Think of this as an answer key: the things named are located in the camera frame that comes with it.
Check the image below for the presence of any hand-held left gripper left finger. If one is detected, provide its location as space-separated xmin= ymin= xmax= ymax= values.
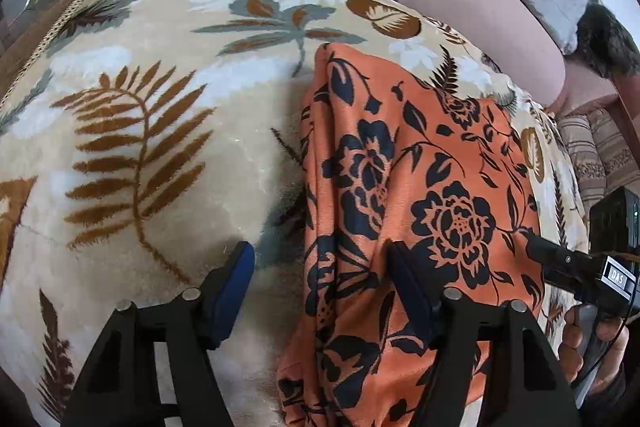
xmin=60 ymin=241 xmax=257 ymax=427

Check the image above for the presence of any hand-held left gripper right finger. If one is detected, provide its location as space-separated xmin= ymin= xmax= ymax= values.
xmin=387 ymin=241 xmax=583 ymax=427

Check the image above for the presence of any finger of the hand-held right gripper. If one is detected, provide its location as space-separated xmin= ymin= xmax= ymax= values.
xmin=520 ymin=229 xmax=596 ymax=280

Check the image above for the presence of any orange floral garment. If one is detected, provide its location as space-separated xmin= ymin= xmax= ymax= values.
xmin=275 ymin=42 xmax=548 ymax=427

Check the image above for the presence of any person's right hand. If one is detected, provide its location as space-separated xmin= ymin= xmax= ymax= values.
xmin=560 ymin=307 xmax=629 ymax=395

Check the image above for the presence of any beige striped cushion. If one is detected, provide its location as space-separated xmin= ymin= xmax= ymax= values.
xmin=555 ymin=107 xmax=640 ymax=218

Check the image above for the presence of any dark furry cloth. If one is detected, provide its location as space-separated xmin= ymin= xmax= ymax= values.
xmin=575 ymin=2 xmax=640 ymax=80

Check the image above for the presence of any beige leaf-print blanket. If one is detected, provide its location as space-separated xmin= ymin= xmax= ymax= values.
xmin=0 ymin=0 xmax=591 ymax=427

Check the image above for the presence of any pink brown sofa backrest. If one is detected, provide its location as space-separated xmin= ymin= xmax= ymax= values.
xmin=360 ymin=0 xmax=621 ymax=115

